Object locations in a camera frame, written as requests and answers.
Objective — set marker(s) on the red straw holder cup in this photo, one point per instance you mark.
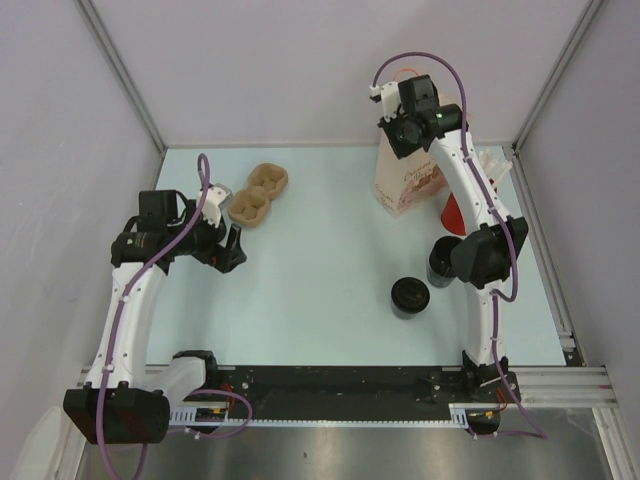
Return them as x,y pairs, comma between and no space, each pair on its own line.
451,217

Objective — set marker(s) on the single black cup lid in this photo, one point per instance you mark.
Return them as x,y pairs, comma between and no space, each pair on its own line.
411,292

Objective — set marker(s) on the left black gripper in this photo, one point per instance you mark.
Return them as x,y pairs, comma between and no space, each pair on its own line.
221,257

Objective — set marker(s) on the white wrapped straws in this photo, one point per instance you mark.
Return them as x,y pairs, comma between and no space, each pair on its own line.
495,168

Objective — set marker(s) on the beige paper takeout bag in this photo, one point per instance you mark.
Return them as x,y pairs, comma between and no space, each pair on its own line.
401,184

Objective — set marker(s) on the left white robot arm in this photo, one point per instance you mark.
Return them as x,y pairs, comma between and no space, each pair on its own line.
118,403

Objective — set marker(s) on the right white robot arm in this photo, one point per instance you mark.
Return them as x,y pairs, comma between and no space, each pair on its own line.
486,259

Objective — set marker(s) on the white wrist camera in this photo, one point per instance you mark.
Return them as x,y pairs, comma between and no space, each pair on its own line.
387,95
212,202

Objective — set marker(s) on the white slotted cable duct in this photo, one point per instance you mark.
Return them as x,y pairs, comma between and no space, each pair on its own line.
416,414

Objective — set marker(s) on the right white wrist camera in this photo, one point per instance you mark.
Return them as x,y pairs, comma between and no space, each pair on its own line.
387,95

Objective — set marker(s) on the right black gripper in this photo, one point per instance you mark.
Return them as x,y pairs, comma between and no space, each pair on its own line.
400,150

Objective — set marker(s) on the stacked brown pulp carriers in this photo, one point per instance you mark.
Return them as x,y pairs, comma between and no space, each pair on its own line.
252,204

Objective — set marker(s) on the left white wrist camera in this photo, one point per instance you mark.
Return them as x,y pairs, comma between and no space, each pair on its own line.
212,202

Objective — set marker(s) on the single black paper cup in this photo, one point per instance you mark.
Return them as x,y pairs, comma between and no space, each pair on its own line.
404,313

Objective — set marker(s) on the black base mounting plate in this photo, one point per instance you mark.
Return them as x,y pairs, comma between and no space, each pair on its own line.
323,387

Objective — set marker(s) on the black cup stack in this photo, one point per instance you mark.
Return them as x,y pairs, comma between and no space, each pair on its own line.
440,272

